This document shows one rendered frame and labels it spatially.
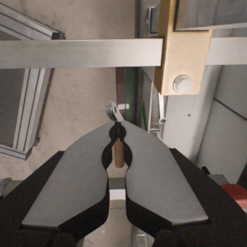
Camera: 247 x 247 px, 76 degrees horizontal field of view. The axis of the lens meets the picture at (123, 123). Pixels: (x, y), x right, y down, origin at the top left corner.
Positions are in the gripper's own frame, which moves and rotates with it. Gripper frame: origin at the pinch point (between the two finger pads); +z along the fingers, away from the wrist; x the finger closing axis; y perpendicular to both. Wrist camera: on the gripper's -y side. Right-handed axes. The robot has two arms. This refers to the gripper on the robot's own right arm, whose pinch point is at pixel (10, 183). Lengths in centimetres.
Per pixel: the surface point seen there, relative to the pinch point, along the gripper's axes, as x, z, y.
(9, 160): 66, 83, 74
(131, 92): -15.2, 12.3, -26.1
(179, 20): -28.0, -5.8, -29.5
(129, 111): -10.3, 12.3, -25.7
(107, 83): 1, 83, -15
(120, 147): 49, 75, -23
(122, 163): 66, 75, -24
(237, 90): -15, 12, -51
